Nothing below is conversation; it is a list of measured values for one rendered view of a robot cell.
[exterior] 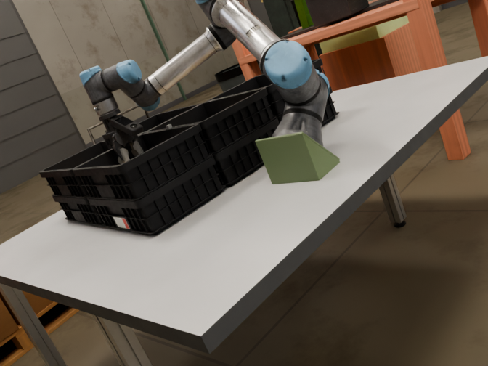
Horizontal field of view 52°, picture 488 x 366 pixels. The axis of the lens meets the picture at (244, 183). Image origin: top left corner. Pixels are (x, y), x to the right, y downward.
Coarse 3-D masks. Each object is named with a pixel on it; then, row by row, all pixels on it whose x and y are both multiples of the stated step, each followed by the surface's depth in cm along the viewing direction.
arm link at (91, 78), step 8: (88, 72) 159; (96, 72) 160; (88, 80) 160; (96, 80) 160; (88, 88) 161; (96, 88) 161; (104, 88) 160; (96, 96) 162; (104, 96) 162; (112, 96) 164
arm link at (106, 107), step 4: (108, 100) 163; (112, 100) 164; (96, 104) 163; (100, 104) 162; (104, 104) 162; (108, 104) 163; (112, 104) 164; (116, 104) 166; (96, 108) 163; (100, 108) 163; (104, 108) 163; (108, 108) 163; (112, 108) 164; (116, 108) 165; (100, 112) 163; (104, 112) 163; (108, 112) 163; (100, 116) 166
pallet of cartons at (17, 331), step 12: (0, 300) 263; (36, 300) 279; (48, 300) 284; (0, 312) 263; (12, 312) 269; (36, 312) 278; (72, 312) 293; (0, 324) 262; (12, 324) 267; (48, 324) 290; (60, 324) 287; (0, 336) 262; (12, 336) 267; (24, 336) 271; (24, 348) 271; (12, 360) 266
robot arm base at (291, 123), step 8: (288, 112) 140; (296, 112) 138; (304, 112) 138; (312, 112) 138; (288, 120) 138; (296, 120) 137; (304, 120) 137; (312, 120) 138; (320, 120) 140; (280, 128) 138; (288, 128) 136; (296, 128) 136; (304, 128) 135; (312, 128) 136; (320, 128) 140; (272, 136) 139; (312, 136) 135; (320, 136) 138; (320, 144) 137
